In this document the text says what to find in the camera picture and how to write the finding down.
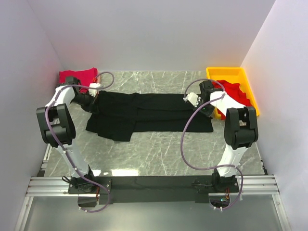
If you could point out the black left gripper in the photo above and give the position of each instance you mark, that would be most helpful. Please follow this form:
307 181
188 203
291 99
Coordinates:
92 106

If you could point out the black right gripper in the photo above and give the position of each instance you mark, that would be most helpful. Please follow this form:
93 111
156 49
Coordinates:
209 113

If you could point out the black t shirt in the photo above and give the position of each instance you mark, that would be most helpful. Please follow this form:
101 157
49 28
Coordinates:
120 115

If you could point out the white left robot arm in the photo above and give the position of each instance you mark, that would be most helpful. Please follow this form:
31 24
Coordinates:
58 130

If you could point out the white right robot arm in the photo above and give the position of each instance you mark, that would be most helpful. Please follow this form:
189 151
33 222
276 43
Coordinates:
240 131

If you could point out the folded magenta t shirt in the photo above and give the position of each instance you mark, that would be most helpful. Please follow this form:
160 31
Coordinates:
85 76

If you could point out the red t shirt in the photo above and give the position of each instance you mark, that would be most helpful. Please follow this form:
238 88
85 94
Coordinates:
232 97

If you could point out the yellow plastic bin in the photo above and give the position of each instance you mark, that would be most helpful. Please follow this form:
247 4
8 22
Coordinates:
233 75

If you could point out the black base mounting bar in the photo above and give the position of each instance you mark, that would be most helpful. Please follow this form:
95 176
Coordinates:
145 189

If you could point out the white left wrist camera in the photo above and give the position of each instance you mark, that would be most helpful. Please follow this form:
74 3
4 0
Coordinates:
94 88

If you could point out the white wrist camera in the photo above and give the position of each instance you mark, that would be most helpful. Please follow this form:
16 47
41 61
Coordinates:
94 88
193 99

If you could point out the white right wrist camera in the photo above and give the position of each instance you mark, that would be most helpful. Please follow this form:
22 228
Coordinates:
193 99

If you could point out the aluminium frame rail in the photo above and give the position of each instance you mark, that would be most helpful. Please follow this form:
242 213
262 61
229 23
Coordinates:
54 186

